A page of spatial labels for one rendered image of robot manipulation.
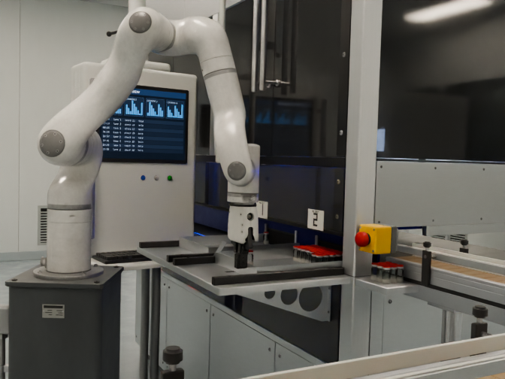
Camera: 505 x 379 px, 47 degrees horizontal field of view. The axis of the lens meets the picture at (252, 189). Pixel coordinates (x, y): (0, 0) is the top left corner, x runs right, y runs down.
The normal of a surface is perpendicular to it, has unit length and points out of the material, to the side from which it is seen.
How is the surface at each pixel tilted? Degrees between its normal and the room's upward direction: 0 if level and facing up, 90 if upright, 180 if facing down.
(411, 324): 90
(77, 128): 74
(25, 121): 90
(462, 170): 90
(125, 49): 118
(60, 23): 90
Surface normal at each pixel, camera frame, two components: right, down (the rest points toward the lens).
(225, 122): -0.29, -0.67
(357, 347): 0.47, 0.06
